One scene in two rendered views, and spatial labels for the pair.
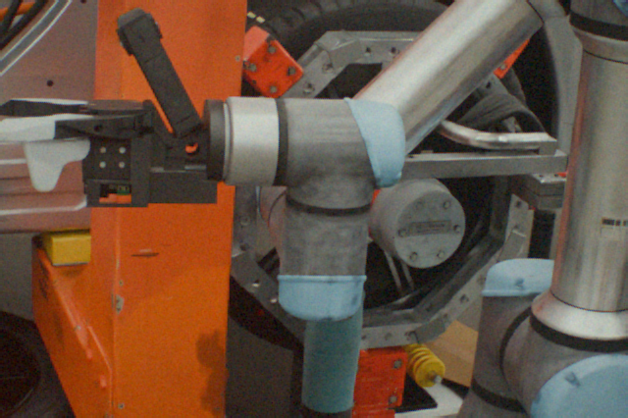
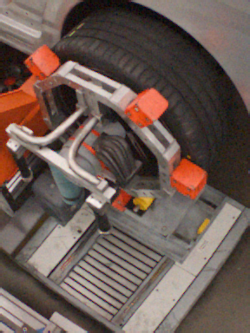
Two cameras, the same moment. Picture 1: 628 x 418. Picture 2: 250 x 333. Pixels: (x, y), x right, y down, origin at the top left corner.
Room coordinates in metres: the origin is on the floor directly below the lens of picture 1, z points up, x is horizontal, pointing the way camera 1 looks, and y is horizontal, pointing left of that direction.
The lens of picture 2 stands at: (1.74, -1.06, 2.29)
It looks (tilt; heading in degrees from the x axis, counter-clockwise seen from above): 58 degrees down; 69
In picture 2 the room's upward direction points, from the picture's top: 11 degrees counter-clockwise
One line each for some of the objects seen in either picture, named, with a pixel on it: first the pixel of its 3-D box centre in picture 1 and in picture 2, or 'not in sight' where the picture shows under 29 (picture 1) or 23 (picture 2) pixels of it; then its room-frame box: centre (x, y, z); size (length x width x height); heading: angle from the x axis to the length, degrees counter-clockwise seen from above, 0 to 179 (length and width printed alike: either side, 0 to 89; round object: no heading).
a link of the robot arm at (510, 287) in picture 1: (535, 324); not in sight; (1.25, -0.24, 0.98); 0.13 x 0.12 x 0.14; 12
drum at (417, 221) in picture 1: (401, 208); (89, 148); (1.99, -0.13, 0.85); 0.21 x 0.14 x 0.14; 23
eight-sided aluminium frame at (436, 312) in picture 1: (384, 193); (103, 132); (2.05, -0.11, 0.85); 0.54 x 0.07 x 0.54; 113
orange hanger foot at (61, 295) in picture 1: (103, 281); (34, 90); (1.95, 0.34, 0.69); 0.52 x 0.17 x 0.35; 23
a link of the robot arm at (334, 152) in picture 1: (335, 146); not in sight; (1.07, -0.01, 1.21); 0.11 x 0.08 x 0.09; 102
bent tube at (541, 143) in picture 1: (482, 107); (96, 143); (1.98, -0.25, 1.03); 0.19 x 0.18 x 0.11; 23
